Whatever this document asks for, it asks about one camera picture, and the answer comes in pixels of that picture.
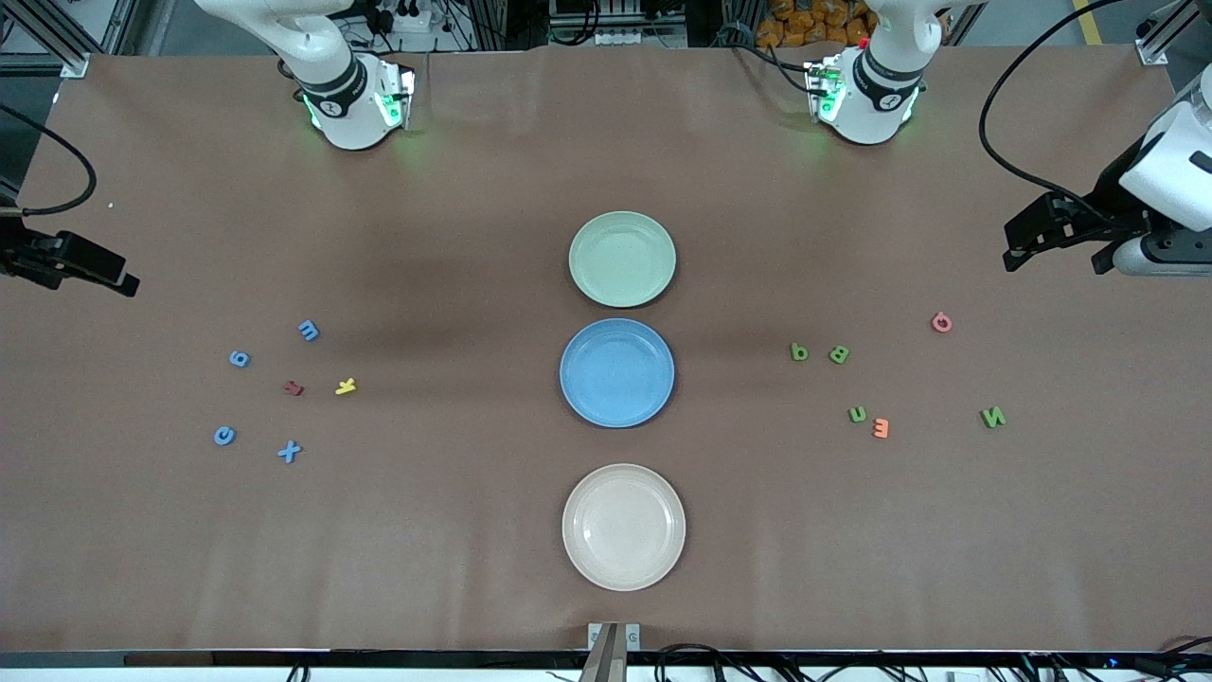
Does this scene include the orange plastic bags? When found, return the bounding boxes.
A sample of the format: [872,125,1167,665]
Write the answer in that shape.
[755,0,877,48]

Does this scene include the white power strip with plugs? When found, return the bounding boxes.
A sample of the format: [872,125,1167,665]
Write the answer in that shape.
[363,0,446,53]

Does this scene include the pale green plate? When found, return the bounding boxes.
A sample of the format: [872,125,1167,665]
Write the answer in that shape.
[569,210,677,309]

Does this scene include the blue plate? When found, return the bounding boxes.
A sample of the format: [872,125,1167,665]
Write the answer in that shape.
[560,318,675,429]

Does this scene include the brown paper table cover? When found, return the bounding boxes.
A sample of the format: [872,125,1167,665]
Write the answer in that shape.
[0,45,1212,655]

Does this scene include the pale pink plate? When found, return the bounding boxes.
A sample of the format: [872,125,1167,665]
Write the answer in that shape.
[562,463,686,592]

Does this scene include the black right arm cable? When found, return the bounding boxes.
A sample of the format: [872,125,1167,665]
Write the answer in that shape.
[0,102,98,219]

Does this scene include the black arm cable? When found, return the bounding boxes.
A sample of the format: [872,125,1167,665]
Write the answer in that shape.
[978,0,1130,207]
[0,102,98,219]

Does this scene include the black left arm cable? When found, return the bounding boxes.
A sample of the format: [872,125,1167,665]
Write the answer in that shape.
[978,0,1130,207]

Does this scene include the aluminium frame profile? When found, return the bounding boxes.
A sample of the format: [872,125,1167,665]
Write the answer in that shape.
[1136,0,1212,65]
[0,0,129,79]

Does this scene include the black cables below table edge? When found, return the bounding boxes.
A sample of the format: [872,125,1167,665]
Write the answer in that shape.
[284,644,1212,682]

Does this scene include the grey metal mount bracket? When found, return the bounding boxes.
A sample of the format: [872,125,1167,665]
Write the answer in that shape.
[579,621,642,682]

